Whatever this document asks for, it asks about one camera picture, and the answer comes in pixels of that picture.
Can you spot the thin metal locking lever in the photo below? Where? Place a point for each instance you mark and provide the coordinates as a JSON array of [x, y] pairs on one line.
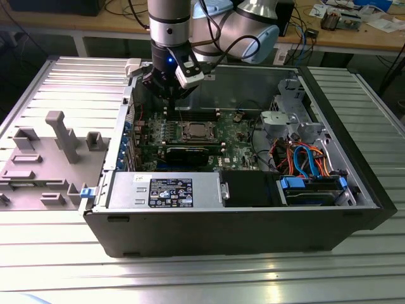
[[180, 116]]

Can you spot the silver metal drive cage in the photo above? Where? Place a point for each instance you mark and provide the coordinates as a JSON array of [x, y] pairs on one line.
[[278, 118]]

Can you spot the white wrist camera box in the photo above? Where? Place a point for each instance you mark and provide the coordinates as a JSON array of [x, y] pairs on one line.
[[190, 77]]

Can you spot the black and grey PC case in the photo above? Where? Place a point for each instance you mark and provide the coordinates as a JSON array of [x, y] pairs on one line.
[[221, 231]]

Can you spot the silver topped CPU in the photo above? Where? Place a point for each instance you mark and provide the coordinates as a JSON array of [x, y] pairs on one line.
[[196, 130]]

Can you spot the black RAM slot bank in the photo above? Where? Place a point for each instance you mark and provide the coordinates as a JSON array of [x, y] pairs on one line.
[[205, 144], [199, 114]]

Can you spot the silver finned heat sink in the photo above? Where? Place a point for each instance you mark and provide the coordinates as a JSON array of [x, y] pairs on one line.
[[247, 159]]

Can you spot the blue expansion slot clip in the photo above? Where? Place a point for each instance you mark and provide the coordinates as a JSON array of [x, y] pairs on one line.
[[120, 164], [127, 126], [122, 153], [124, 141]]

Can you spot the black flat device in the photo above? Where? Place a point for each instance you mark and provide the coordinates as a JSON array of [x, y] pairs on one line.
[[53, 6]]

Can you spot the round coin cell battery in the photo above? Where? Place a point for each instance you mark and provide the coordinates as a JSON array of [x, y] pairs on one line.
[[238, 117]]

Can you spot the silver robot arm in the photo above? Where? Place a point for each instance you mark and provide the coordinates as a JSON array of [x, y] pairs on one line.
[[169, 19]]

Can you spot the grey parts rack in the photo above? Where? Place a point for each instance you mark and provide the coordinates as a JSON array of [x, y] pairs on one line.
[[38, 171]]

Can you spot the black graphics card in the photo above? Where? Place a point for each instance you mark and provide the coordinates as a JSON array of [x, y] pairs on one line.
[[186, 156]]

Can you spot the wooden desk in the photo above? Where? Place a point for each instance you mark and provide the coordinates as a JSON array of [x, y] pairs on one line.
[[95, 23]]

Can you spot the grey electronics part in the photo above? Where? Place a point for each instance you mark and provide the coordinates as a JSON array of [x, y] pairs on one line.
[[351, 22]]

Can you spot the metal CPU cooler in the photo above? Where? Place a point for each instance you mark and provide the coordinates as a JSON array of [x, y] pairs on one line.
[[330, 20]]

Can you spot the green motherboard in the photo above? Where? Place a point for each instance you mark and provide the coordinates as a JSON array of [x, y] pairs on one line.
[[234, 142]]

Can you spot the black upright box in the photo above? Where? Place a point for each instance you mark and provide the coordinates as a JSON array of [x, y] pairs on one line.
[[287, 16]]

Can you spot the blue case latch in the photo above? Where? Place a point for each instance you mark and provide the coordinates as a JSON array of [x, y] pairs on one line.
[[87, 193]]

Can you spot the small black adapter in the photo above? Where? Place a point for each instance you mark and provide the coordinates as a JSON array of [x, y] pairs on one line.
[[312, 33]]

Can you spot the hard disk in blue carrier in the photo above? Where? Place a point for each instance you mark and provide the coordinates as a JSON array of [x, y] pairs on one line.
[[310, 198]]

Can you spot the grey power supply unit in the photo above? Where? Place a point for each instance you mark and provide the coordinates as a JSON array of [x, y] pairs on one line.
[[126, 190]]

